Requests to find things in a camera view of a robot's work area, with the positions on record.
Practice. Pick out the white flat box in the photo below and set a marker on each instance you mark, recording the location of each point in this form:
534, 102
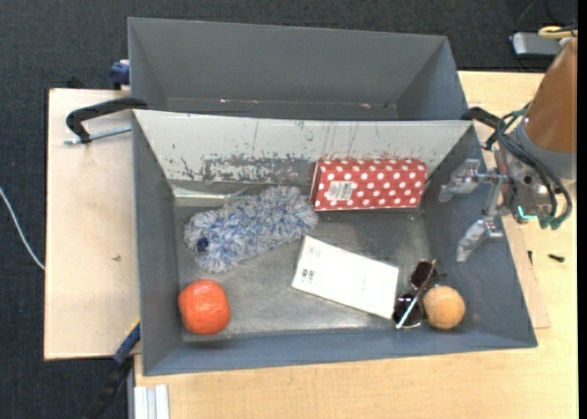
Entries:
345, 276

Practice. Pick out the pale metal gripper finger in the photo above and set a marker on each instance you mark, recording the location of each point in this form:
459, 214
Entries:
461, 181
474, 236

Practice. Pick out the blue and white fluffy cloth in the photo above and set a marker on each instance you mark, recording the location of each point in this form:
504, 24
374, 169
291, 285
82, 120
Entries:
250, 227

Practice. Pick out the grey metal bin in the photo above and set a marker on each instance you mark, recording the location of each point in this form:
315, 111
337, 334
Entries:
293, 197

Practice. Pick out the red white-dotted box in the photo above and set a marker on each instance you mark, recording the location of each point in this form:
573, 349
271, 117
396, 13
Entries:
371, 184

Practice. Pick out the orange toy fruit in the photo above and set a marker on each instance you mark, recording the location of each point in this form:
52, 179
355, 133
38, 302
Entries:
203, 307

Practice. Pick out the dark sunglasses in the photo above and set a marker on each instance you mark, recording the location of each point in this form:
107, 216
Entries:
415, 298

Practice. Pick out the tan ball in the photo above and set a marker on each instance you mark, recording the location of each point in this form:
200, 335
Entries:
444, 307

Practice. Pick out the pale wood flat board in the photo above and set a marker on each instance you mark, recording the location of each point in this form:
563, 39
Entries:
89, 224

